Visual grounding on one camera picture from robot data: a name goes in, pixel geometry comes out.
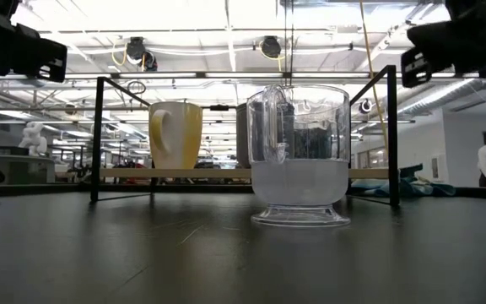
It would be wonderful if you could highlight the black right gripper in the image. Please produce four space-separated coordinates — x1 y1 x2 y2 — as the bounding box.
400 16 486 89

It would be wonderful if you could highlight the yellow and white mug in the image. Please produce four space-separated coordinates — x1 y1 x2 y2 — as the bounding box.
148 100 204 171

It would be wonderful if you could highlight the clear glass cup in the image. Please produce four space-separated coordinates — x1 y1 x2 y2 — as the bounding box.
246 83 352 228

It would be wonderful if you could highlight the white robot figure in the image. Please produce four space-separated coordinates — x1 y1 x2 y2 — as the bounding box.
18 121 49 157

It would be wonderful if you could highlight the grey workbench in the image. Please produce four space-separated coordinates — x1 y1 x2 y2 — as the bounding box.
0 145 57 185

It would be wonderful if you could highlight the light blue cloth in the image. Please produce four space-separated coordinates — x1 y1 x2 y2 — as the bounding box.
350 163 457 198

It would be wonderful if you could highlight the black vertical pole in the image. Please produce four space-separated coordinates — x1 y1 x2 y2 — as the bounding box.
283 0 295 85

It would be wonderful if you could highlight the wooden cutting board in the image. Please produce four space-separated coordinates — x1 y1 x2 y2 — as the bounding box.
89 64 400 208

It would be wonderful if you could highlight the silver ribbed duct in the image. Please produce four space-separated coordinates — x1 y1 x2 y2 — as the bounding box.
398 78 480 118

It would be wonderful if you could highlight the black ceiling cable reel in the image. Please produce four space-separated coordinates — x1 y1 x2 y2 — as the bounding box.
125 36 147 60
141 49 159 73
261 35 282 59

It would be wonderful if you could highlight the white wall dispenser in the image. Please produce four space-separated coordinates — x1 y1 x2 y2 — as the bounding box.
430 154 446 182

